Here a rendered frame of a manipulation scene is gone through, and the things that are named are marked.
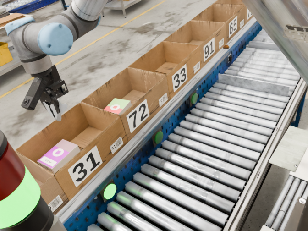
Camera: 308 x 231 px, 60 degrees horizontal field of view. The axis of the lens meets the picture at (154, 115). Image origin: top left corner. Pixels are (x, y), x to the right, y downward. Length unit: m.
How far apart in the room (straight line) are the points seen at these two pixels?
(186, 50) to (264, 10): 1.43
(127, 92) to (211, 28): 0.86
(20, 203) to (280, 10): 0.38
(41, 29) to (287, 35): 0.63
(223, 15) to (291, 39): 2.12
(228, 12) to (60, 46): 1.88
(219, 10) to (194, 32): 0.40
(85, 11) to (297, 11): 0.60
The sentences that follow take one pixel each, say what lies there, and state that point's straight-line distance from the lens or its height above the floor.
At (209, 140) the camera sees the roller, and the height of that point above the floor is 0.75.
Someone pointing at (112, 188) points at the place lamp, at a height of 0.82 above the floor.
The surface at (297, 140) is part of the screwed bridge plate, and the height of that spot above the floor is 0.75.
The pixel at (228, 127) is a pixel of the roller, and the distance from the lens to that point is 1.56.
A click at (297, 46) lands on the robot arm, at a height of 1.59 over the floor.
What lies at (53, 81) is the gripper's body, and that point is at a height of 1.35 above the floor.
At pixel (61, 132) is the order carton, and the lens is 1.43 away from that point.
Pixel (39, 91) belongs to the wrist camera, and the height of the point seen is 1.36.
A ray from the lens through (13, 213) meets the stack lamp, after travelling 0.26.
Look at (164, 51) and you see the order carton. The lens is 1.95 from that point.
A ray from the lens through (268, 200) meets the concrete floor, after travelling 2.18.
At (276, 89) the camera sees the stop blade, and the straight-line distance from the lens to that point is 1.83.
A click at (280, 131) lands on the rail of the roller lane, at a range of 1.57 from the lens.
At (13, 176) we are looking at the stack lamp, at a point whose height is 1.63.
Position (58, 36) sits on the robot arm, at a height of 1.54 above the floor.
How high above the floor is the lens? 1.78
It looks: 37 degrees down
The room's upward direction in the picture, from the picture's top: 12 degrees counter-clockwise
